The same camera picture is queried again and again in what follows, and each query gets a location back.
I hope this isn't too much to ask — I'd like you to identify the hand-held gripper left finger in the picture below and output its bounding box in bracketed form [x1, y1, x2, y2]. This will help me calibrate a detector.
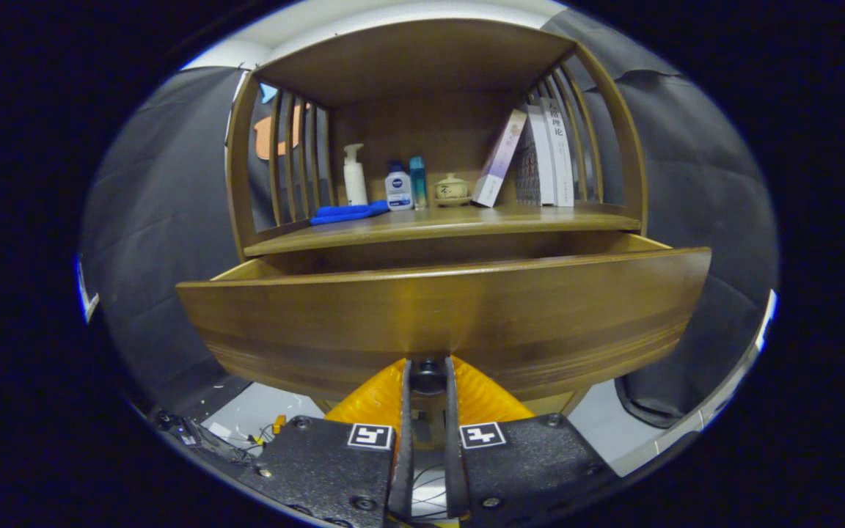
[239, 357, 414, 525]

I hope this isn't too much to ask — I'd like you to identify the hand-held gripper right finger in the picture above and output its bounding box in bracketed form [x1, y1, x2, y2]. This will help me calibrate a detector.
[443, 356, 618, 523]

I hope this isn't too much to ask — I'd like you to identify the wooden drawer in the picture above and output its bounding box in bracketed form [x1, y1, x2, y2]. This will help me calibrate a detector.
[177, 233, 713, 403]

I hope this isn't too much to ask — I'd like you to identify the wooden countertop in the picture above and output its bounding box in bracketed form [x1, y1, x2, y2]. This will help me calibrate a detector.
[244, 203, 642, 257]

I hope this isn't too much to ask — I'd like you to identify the wooden cabinet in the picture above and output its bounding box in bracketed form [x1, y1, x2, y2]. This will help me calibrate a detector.
[177, 18, 713, 419]

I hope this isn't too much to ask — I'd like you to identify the dark floor equipment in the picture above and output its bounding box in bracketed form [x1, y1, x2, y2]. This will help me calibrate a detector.
[151, 409, 247, 463]

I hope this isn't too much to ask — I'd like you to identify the blue cloth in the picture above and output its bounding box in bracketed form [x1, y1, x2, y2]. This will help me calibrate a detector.
[310, 200, 389, 226]

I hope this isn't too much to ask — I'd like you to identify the white bottle with blue cap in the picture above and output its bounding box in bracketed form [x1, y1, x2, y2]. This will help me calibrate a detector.
[384, 161, 414, 212]

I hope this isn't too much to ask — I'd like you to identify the lidded ceramic tea cup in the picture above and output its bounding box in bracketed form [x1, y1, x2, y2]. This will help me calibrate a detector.
[434, 173, 472, 208]

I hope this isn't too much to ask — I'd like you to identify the clear blue bottle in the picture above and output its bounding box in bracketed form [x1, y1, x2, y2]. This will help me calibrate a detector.
[409, 155, 428, 210]

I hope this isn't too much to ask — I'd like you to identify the white pump bottle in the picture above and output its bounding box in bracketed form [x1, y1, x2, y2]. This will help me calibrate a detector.
[343, 144, 369, 207]

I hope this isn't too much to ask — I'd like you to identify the dark patterned book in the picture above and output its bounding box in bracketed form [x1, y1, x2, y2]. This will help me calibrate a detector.
[516, 128, 543, 207]

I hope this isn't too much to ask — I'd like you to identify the purple book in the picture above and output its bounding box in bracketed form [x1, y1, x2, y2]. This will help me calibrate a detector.
[471, 109, 528, 208]

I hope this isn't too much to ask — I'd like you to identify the thick white book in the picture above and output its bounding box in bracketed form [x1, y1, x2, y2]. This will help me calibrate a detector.
[540, 98, 576, 208]

